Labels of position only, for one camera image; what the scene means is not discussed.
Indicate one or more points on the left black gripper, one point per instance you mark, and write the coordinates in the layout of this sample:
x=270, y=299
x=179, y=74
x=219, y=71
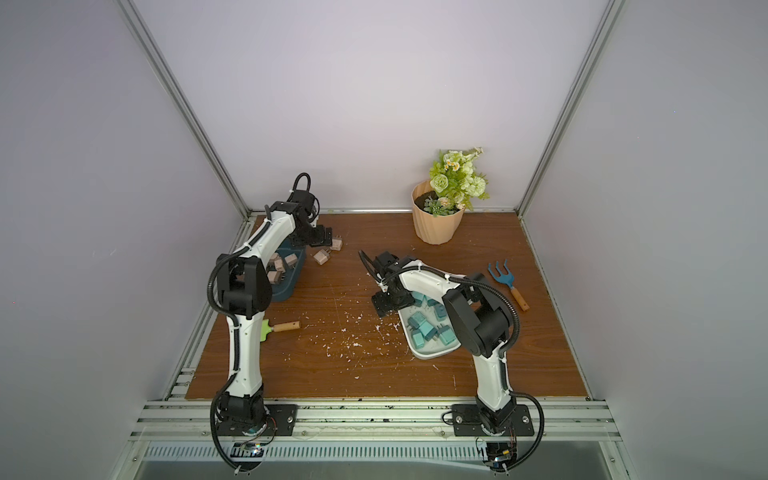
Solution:
x=321, y=239

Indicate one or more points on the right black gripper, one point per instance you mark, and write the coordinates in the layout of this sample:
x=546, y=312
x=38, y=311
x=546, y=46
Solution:
x=387, y=300

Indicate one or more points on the brown plug cluster top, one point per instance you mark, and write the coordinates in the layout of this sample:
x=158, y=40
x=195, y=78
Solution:
x=322, y=256

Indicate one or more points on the teal plug lone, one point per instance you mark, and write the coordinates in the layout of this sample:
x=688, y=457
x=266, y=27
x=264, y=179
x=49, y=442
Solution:
x=440, y=312

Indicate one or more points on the teal plug top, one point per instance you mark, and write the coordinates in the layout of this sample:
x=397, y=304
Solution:
x=419, y=339

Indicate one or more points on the white oval storage tray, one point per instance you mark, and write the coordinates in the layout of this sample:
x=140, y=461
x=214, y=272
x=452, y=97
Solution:
x=412, y=316

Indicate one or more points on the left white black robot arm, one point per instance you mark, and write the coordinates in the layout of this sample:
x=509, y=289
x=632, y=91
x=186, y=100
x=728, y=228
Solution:
x=239, y=289

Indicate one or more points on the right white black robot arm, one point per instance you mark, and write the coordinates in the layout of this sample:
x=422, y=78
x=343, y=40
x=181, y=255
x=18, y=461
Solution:
x=487, y=325

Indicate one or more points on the dark teal storage tray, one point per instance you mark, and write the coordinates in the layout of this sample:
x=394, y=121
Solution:
x=283, y=284

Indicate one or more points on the brown plug far single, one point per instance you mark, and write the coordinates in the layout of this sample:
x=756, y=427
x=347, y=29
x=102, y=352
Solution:
x=336, y=244

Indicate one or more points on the green artificial flower plant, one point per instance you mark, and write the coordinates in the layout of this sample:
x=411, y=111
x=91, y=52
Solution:
x=455, y=182

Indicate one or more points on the green garden fork wooden handle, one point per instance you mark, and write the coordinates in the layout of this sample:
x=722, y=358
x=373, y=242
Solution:
x=267, y=328

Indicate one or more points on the blue garden fork wooden handle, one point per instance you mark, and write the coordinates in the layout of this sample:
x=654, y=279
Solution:
x=501, y=273

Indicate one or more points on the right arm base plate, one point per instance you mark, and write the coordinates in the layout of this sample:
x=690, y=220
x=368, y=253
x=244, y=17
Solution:
x=473, y=420

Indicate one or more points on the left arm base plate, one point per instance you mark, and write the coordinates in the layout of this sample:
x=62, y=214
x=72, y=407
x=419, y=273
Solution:
x=276, y=419

